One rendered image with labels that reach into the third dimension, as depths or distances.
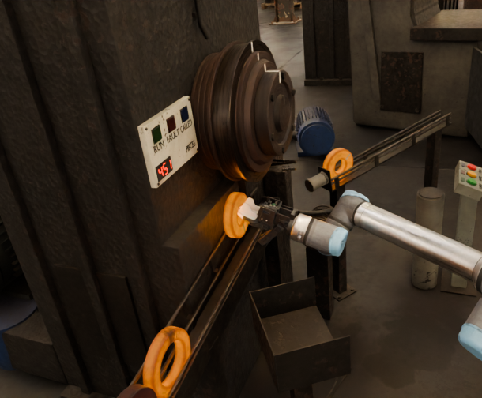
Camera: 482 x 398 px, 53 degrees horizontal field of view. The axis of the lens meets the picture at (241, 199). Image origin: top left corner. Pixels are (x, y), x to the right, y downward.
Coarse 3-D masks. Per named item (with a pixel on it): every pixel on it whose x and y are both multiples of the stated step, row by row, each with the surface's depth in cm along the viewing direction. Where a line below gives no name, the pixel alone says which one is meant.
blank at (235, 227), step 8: (232, 200) 158; (240, 200) 161; (224, 208) 157; (232, 208) 156; (224, 216) 157; (232, 216) 156; (224, 224) 157; (232, 224) 157; (240, 224) 164; (232, 232) 158; (240, 232) 163
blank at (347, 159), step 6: (336, 150) 211; (342, 150) 211; (330, 156) 210; (336, 156) 211; (342, 156) 213; (348, 156) 215; (324, 162) 212; (330, 162) 210; (336, 162) 212; (342, 162) 217; (348, 162) 216; (330, 168) 211; (342, 168) 217; (348, 168) 217; (330, 174) 212; (336, 174) 214; (342, 180) 218
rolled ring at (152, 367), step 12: (156, 336) 124; (168, 336) 124; (180, 336) 130; (156, 348) 122; (180, 348) 133; (156, 360) 120; (180, 360) 134; (144, 372) 121; (156, 372) 121; (144, 384) 121; (156, 384) 121; (168, 384) 129
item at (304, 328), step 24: (264, 288) 144; (288, 288) 146; (312, 288) 148; (264, 312) 148; (288, 312) 150; (312, 312) 149; (264, 336) 131; (288, 336) 142; (312, 336) 141; (288, 360) 123; (312, 360) 125; (336, 360) 127; (288, 384) 127
